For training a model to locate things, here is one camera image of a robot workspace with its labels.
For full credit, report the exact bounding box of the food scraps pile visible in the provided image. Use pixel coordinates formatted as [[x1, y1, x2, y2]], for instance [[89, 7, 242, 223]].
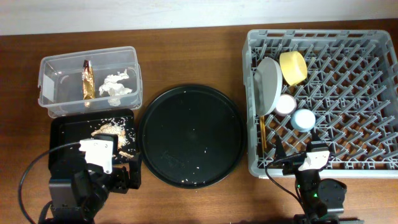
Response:
[[91, 118, 136, 159]]

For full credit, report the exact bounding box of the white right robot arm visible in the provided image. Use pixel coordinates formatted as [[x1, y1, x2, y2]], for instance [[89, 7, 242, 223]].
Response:
[[282, 130, 347, 223]]

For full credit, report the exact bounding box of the pink plastic cup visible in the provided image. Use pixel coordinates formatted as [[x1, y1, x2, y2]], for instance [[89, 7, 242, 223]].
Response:
[[274, 94, 297, 116]]

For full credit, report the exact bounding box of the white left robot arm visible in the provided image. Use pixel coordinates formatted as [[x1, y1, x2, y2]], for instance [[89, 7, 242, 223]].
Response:
[[39, 134, 142, 223]]

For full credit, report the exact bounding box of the clear plastic waste bin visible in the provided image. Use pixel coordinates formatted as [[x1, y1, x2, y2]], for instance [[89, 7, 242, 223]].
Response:
[[38, 46, 143, 118]]

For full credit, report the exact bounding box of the crumpled white tissue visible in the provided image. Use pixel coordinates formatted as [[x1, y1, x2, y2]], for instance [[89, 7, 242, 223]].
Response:
[[99, 69, 132, 96]]

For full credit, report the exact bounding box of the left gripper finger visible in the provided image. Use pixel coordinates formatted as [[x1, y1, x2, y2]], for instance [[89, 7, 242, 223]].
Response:
[[128, 153, 142, 189], [273, 136, 287, 159]]

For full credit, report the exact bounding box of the gold foil wrapper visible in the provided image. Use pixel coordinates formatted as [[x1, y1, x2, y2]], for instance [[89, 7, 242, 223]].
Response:
[[81, 60, 95, 100]]

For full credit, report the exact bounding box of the wooden chopstick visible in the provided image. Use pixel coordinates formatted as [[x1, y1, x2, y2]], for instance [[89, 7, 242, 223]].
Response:
[[259, 116, 266, 150], [263, 116, 267, 152]]

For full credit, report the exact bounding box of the pale green plate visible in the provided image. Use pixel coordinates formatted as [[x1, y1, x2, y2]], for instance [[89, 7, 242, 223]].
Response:
[[254, 57, 283, 116]]

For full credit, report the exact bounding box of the yellow bowl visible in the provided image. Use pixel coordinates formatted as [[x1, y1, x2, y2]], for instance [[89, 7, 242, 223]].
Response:
[[279, 51, 308, 86]]

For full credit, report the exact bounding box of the grey plastic dishwasher rack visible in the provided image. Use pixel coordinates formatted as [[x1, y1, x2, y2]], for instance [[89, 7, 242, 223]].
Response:
[[242, 29, 397, 179]]

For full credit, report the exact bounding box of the round black tray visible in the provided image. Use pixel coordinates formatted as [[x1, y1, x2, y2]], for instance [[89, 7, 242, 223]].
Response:
[[137, 85, 247, 189]]

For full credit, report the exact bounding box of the black rectangular tray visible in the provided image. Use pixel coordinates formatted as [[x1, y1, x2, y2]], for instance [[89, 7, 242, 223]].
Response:
[[50, 109, 138, 165]]

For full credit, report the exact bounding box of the blue plastic cup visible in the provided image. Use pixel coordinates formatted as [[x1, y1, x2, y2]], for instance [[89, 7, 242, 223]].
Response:
[[290, 109, 316, 133]]

